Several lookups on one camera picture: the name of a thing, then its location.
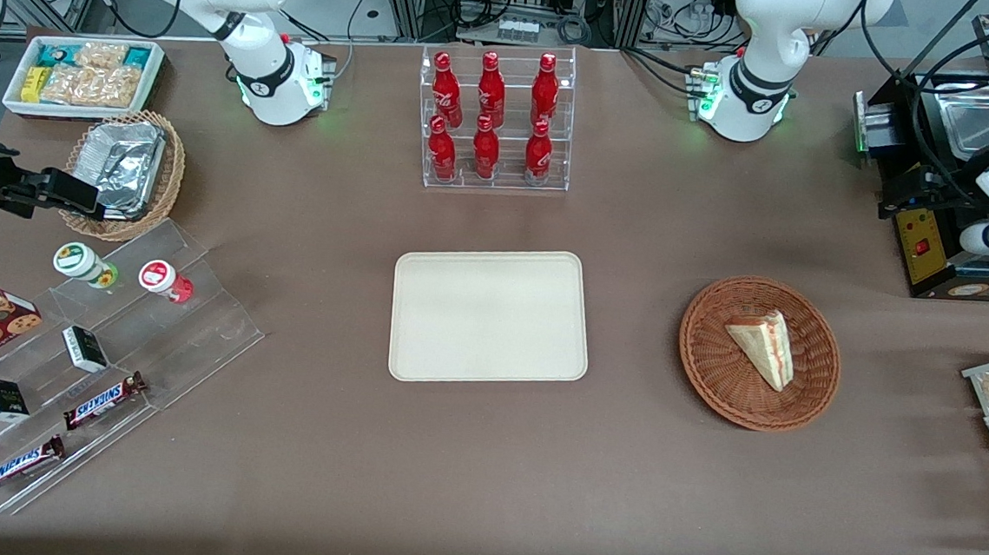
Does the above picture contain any white plastic snack bin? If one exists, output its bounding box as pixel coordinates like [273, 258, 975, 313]
[1, 30, 167, 127]

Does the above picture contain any black food warmer machine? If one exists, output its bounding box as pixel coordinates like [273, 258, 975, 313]
[872, 5, 989, 304]

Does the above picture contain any small clear snack bag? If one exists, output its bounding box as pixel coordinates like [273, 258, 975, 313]
[74, 40, 129, 70]

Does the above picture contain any large clear snack bag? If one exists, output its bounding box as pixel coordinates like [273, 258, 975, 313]
[40, 62, 142, 110]

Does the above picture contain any aluminium foil container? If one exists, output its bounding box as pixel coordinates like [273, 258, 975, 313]
[70, 116, 168, 223]

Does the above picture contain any Snickers chocolate bar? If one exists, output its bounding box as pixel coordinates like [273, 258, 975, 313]
[0, 431, 68, 502]
[62, 367, 149, 437]

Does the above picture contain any light tan wicker basket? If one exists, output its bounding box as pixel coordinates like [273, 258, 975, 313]
[56, 105, 190, 247]

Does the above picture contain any white power strip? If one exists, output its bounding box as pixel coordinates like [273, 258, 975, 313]
[496, 17, 541, 44]

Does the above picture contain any clear acrylic stepped display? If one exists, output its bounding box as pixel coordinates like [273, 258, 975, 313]
[0, 207, 274, 533]

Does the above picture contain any black silver device box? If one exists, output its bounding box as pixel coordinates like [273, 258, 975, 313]
[849, 68, 940, 162]

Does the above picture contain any round brown wicker basket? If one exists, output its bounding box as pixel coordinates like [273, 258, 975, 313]
[673, 272, 848, 438]

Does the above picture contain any clear acrylic bottle rack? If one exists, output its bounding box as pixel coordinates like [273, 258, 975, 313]
[412, 36, 579, 198]

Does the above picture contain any teal snack packet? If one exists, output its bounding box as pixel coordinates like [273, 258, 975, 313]
[36, 40, 78, 68]

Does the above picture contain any red lid white jar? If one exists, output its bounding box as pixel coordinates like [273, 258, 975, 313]
[137, 259, 197, 306]

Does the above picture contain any small black box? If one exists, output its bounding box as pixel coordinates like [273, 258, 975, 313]
[0, 379, 33, 425]
[60, 325, 112, 375]

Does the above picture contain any beige plastic tray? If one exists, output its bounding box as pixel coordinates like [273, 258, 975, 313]
[386, 240, 597, 395]

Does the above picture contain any triangular sandwich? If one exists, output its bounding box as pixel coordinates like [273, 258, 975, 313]
[720, 307, 800, 393]

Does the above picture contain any steel food pan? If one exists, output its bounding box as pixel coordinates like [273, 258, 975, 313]
[936, 87, 989, 165]

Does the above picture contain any red cola bottle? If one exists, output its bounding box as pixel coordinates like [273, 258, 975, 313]
[470, 113, 503, 181]
[523, 119, 555, 187]
[428, 50, 467, 129]
[474, 50, 510, 129]
[529, 51, 563, 130]
[425, 115, 460, 182]

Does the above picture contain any coiled grey cable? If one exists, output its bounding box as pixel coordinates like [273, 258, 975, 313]
[554, 14, 594, 49]

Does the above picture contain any green lid white jar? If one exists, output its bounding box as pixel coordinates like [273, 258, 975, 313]
[51, 241, 122, 291]

